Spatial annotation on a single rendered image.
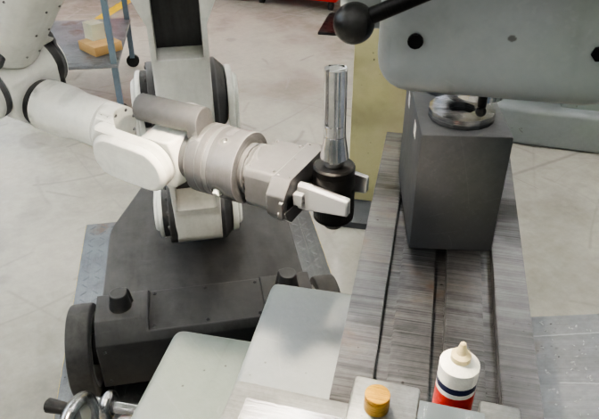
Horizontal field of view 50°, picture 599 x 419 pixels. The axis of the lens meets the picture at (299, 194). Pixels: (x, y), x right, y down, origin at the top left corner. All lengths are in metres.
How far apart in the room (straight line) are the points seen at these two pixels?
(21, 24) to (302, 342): 0.54
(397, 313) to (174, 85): 0.60
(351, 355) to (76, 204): 2.25
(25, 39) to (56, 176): 2.30
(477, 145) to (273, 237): 0.84
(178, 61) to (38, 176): 2.08
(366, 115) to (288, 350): 1.75
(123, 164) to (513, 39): 0.50
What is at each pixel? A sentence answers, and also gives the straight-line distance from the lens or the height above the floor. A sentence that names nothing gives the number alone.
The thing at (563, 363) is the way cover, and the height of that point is 0.89.
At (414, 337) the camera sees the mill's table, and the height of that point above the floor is 0.95.
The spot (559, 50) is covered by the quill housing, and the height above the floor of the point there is 1.36.
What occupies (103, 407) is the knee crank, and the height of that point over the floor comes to 0.55.
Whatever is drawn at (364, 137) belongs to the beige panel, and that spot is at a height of 0.33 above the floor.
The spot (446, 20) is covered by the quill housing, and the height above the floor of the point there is 1.38.
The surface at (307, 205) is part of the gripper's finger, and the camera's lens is 0.71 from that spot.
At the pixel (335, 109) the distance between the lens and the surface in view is 0.67.
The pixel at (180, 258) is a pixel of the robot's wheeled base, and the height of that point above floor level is 0.57.
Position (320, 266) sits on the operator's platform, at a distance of 1.78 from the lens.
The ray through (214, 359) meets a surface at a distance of 1.06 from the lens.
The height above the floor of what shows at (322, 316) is 0.87.
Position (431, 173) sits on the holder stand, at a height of 1.08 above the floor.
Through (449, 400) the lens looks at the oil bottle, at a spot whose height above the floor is 1.00.
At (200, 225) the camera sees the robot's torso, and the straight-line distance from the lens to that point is 1.46.
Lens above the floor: 1.52
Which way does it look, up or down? 33 degrees down
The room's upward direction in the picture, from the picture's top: straight up
